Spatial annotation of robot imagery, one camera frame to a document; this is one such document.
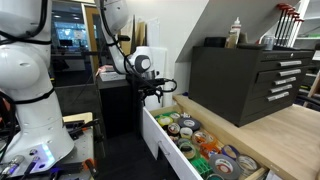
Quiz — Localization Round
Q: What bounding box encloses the red-printed tape roll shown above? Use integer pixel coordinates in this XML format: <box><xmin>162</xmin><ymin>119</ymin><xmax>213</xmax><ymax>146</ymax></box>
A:
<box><xmin>166</xmin><ymin>122</ymin><xmax>182</xmax><ymax>136</ymax></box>

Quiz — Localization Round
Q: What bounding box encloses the robot mounting table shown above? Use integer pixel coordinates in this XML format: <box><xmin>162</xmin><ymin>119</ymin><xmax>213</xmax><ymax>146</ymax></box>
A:
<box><xmin>0</xmin><ymin>111</ymin><xmax>98</xmax><ymax>179</ymax></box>

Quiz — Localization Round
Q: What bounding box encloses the clear packing tape roll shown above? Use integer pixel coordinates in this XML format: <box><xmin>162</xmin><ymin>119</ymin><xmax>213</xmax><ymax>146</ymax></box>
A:
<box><xmin>235</xmin><ymin>154</ymin><xmax>260</xmax><ymax>177</ymax></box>

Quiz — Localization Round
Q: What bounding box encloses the red-handled bar clamp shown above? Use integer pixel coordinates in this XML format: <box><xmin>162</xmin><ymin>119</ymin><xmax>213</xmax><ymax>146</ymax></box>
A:
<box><xmin>273</xmin><ymin>3</ymin><xmax>292</xmax><ymax>40</ymax></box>
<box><xmin>283</xmin><ymin>12</ymin><xmax>301</xmax><ymax>46</ymax></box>
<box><xmin>279</xmin><ymin>7</ymin><xmax>296</xmax><ymax>44</ymax></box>
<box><xmin>288</xmin><ymin>18</ymin><xmax>305</xmax><ymax>48</ymax></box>

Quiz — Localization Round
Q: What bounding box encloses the white shelf unit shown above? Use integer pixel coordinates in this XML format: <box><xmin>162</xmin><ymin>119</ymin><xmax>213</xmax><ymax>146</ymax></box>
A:
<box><xmin>292</xmin><ymin>0</ymin><xmax>320</xmax><ymax>48</ymax></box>

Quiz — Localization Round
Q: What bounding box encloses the orange tape roll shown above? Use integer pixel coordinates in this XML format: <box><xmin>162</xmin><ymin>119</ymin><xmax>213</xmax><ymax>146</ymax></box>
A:
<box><xmin>198</xmin><ymin>142</ymin><xmax>222</xmax><ymax>160</ymax></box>

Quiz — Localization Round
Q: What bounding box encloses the black bar clamp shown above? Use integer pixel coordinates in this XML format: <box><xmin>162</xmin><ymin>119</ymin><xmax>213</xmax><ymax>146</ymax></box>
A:
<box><xmin>63</xmin><ymin>118</ymin><xmax>101</xmax><ymax>141</ymax></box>

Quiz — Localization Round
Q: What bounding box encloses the small white tape roll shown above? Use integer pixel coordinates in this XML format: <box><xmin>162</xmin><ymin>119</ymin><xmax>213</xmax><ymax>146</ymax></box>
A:
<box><xmin>168</xmin><ymin>112</ymin><xmax>182</xmax><ymax>123</ymax></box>

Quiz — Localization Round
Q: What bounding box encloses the small gray tape roll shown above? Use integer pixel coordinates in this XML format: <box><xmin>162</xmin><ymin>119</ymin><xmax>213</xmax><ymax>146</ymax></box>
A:
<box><xmin>205</xmin><ymin>173</ymin><xmax>225</xmax><ymax>180</ymax></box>

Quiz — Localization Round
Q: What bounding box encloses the black cabinet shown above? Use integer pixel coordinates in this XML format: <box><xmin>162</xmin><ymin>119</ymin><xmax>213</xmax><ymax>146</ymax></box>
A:
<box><xmin>96</xmin><ymin>78</ymin><xmax>135</xmax><ymax>138</ymax></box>

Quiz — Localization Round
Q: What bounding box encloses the gray duct tape roll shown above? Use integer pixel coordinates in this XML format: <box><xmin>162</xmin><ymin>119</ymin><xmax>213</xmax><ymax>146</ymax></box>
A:
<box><xmin>208</xmin><ymin>153</ymin><xmax>242</xmax><ymax>180</ymax></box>

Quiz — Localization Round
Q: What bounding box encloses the yellow-green tape roll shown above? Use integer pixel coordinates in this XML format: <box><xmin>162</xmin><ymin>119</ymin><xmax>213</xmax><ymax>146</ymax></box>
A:
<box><xmin>155</xmin><ymin>114</ymin><xmax>175</xmax><ymax>127</ymax></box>

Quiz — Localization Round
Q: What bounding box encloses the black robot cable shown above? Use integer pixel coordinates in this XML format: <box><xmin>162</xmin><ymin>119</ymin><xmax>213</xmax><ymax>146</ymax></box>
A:
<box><xmin>98</xmin><ymin>0</ymin><xmax>178</xmax><ymax>94</ymax></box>

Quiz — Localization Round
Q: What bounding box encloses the black metal tool chest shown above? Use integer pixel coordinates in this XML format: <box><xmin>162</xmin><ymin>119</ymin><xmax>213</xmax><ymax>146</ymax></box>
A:
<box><xmin>188</xmin><ymin>45</ymin><xmax>316</xmax><ymax>128</ymax></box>

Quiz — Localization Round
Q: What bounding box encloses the black office chair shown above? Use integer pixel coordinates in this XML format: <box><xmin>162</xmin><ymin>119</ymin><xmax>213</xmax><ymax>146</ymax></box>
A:
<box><xmin>295</xmin><ymin>84</ymin><xmax>320</xmax><ymax>112</ymax></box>

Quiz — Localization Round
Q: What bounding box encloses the tan bottle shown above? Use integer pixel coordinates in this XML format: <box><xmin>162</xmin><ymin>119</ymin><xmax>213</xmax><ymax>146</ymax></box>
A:
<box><xmin>224</xmin><ymin>29</ymin><xmax>238</xmax><ymax>50</ymax></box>

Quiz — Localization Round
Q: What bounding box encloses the wooden door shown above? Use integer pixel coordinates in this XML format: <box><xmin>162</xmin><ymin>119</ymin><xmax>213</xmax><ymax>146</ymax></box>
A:
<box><xmin>83</xmin><ymin>4</ymin><xmax>101</xmax><ymax>71</ymax></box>

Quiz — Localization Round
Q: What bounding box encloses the orange-handled clamp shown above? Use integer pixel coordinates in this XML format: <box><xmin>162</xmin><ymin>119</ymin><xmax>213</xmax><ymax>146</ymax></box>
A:
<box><xmin>82</xmin><ymin>157</ymin><xmax>99</xmax><ymax>178</ymax></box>

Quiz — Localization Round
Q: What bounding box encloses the white glue bottle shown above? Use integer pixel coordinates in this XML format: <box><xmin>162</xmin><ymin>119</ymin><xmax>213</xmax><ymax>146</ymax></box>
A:
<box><xmin>230</xmin><ymin>16</ymin><xmax>243</xmax><ymax>48</ymax></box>

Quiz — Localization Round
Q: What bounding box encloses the green plastic crate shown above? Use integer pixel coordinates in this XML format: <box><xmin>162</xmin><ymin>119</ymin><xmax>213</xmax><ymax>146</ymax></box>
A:
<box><xmin>190</xmin><ymin>157</ymin><xmax>215</xmax><ymax>178</ymax></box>

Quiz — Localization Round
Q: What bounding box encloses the blue tape roll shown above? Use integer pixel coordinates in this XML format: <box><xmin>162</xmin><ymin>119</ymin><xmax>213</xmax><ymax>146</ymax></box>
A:
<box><xmin>221</xmin><ymin>144</ymin><xmax>241</xmax><ymax>161</ymax></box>

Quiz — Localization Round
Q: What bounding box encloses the cream tape roll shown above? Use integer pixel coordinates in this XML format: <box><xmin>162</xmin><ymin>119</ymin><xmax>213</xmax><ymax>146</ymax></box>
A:
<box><xmin>178</xmin><ymin>126</ymin><xmax>194</xmax><ymax>140</ymax></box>

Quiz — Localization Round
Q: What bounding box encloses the black box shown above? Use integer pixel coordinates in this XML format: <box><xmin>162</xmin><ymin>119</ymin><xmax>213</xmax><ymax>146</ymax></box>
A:
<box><xmin>203</xmin><ymin>36</ymin><xmax>228</xmax><ymax>48</ymax></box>

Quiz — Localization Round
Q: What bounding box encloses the black tape roll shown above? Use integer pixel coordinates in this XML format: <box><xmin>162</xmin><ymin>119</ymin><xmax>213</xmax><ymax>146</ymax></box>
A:
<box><xmin>177</xmin><ymin>117</ymin><xmax>202</xmax><ymax>132</ymax></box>

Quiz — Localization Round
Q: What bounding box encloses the white box pink lid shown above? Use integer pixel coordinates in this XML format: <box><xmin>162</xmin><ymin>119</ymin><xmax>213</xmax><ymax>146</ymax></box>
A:
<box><xmin>96</xmin><ymin>64</ymin><xmax>127</xmax><ymax>82</ymax></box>

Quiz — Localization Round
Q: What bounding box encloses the black connector plug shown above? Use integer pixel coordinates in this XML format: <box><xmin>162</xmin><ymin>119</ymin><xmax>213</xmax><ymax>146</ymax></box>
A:
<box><xmin>19</xmin><ymin>155</ymin><xmax>42</xmax><ymax>180</ymax></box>

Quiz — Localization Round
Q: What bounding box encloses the silver connector plug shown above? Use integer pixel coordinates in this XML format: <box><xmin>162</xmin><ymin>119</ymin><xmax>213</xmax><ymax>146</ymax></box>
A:
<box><xmin>0</xmin><ymin>154</ymin><xmax>26</xmax><ymax>179</ymax></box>

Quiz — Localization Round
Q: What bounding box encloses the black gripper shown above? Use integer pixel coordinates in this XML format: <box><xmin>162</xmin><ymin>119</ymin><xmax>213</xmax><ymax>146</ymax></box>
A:
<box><xmin>134</xmin><ymin>78</ymin><xmax>166</xmax><ymax>105</ymax></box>

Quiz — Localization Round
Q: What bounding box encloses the metal can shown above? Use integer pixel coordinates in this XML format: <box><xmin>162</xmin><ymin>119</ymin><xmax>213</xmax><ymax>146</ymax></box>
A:
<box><xmin>261</xmin><ymin>34</ymin><xmax>276</xmax><ymax>51</ymax></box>

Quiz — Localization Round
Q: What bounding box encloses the black stand pole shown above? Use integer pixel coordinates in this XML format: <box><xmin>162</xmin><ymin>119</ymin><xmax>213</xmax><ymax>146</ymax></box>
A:
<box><xmin>128</xmin><ymin>74</ymin><xmax>145</xmax><ymax>135</ymax></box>

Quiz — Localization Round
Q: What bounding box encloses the white workbench drawer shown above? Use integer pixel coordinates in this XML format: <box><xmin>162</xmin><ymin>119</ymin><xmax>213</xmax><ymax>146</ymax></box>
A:
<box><xmin>141</xmin><ymin>104</ymin><xmax>269</xmax><ymax>180</ymax></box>

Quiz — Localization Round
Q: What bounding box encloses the computer monitor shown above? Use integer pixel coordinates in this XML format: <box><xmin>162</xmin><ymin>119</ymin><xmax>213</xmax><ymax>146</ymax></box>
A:
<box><xmin>54</xmin><ymin>21</ymin><xmax>85</xmax><ymax>43</ymax></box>

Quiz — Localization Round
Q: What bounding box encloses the white leaning panel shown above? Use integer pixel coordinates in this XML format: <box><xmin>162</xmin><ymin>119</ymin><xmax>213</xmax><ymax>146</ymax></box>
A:
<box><xmin>146</xmin><ymin>46</ymin><xmax>169</xmax><ymax>112</ymax></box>

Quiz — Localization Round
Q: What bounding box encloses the green tape roll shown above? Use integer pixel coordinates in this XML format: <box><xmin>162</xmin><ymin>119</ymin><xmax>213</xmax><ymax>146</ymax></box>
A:
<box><xmin>177</xmin><ymin>141</ymin><xmax>198</xmax><ymax>161</ymax></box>

